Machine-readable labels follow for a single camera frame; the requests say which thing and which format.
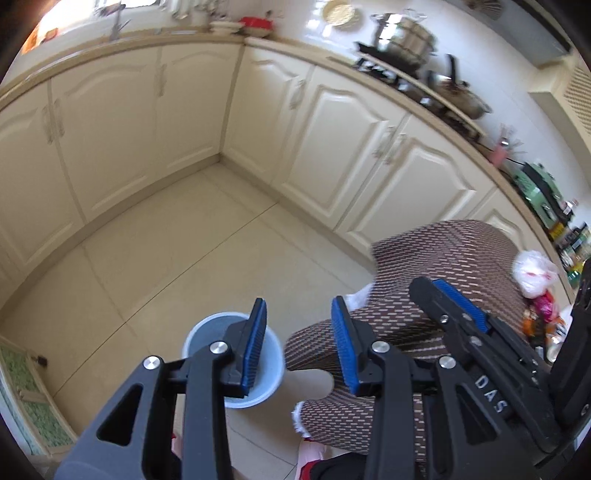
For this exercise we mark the green patterned mat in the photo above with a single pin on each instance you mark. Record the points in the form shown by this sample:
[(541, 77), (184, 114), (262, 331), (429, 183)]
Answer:
[(27, 397)]

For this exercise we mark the grey range hood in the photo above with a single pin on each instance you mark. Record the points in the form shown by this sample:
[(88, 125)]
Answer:
[(545, 44)]

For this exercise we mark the magenta wrapper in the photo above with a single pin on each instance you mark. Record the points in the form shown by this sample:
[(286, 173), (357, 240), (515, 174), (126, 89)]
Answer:
[(545, 305)]

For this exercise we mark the steel steamer pot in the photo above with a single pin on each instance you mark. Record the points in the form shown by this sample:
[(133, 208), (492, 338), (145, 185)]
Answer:
[(406, 39)]

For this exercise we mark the black induction cooker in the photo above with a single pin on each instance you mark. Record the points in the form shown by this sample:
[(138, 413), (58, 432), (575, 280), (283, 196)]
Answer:
[(383, 57)]

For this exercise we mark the large cream lattice cabinet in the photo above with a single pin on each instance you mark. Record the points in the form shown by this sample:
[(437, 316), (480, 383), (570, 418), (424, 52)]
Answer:
[(577, 97)]

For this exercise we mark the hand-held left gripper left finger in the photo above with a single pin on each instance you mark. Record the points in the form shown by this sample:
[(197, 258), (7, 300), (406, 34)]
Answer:
[(256, 341)]

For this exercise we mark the green yellow bottle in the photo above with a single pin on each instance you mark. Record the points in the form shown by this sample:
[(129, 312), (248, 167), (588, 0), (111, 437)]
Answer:
[(575, 276)]

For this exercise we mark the cream round perforated tray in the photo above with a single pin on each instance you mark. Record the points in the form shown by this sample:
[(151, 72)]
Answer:
[(341, 13)]

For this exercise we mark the green electric cooker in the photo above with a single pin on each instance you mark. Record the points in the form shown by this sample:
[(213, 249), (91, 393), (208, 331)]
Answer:
[(538, 194)]

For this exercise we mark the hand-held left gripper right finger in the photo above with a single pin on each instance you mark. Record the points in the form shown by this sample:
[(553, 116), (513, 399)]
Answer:
[(344, 350)]

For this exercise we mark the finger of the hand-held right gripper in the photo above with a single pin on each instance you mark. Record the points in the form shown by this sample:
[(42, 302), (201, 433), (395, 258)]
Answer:
[(461, 304), (577, 350)]

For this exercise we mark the steel wok with lid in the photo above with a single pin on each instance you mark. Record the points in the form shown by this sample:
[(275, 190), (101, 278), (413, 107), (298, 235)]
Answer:
[(461, 92)]

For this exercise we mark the steel faucet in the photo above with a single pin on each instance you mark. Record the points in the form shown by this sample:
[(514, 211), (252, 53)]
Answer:
[(115, 23)]

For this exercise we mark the black gas stove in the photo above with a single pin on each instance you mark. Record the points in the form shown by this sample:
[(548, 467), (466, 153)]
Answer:
[(434, 99)]

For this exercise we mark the white plastic bag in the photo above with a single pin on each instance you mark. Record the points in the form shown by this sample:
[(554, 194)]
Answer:
[(535, 272)]

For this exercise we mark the red box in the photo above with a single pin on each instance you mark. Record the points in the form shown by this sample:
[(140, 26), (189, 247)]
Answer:
[(256, 22)]

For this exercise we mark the large cooking oil bottle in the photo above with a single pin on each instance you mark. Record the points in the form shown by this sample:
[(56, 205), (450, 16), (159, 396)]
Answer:
[(561, 226)]

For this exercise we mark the pink utensil holder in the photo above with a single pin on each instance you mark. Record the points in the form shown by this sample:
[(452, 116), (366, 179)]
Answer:
[(498, 153)]

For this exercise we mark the light blue plastic bin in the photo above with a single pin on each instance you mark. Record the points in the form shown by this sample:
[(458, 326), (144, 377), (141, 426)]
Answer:
[(203, 337)]

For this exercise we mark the brown dotted tablecloth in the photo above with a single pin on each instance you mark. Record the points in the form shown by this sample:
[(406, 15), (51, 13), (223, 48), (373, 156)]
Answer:
[(438, 258)]

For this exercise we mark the crushed orange drink can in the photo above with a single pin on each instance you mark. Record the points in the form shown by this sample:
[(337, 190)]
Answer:
[(531, 327)]

